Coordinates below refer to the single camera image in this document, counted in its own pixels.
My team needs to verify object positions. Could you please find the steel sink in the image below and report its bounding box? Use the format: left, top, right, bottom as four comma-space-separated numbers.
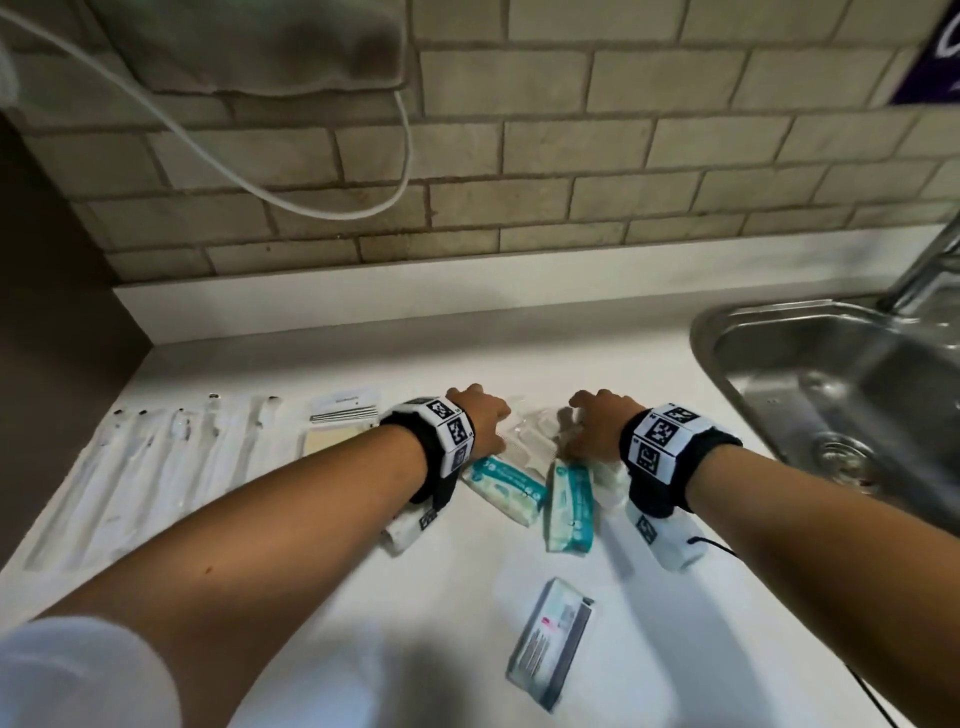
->
689, 298, 960, 538

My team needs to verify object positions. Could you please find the steel faucet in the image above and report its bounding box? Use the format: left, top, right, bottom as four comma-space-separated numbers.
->
877, 217, 960, 316

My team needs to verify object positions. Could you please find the stack of small white sachets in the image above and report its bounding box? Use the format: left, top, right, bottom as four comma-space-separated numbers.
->
310, 388, 380, 418

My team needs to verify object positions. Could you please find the teal wet wipes packet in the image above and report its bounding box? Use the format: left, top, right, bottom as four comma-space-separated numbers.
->
461, 453, 547, 528
543, 461, 596, 555

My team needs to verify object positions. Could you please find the white shirt sleeve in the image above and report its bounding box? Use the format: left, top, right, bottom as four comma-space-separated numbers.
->
0, 616, 184, 728

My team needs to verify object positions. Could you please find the person's left forearm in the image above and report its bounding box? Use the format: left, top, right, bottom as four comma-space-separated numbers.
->
37, 423, 429, 728

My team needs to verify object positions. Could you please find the grey wall appliance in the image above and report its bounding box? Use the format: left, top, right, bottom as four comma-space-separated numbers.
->
86, 0, 410, 97

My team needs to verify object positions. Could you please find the person's left hand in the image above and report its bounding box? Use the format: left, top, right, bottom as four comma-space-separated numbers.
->
446, 383, 511, 460

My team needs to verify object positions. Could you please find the person's right hand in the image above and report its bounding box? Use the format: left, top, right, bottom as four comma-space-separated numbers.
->
566, 388, 648, 465

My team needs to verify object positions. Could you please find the black wristband with marker tags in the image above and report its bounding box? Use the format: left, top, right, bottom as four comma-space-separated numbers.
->
618, 403, 744, 520
378, 397, 476, 505

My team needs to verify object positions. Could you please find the thin black cable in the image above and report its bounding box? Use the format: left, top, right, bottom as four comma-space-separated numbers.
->
686, 536, 901, 728

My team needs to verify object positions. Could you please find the person's right forearm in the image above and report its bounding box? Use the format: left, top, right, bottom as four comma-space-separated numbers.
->
686, 446, 960, 728

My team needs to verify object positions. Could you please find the blue wall sign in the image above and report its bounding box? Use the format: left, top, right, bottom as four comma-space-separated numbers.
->
892, 0, 960, 106

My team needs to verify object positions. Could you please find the clear comb packet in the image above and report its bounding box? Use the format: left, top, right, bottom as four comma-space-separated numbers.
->
524, 404, 579, 445
509, 419, 560, 478

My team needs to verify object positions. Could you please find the white wall cable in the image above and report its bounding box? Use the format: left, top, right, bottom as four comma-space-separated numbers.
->
0, 7, 414, 223

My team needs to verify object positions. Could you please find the white countertop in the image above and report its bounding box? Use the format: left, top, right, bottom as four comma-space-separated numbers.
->
0, 307, 916, 728

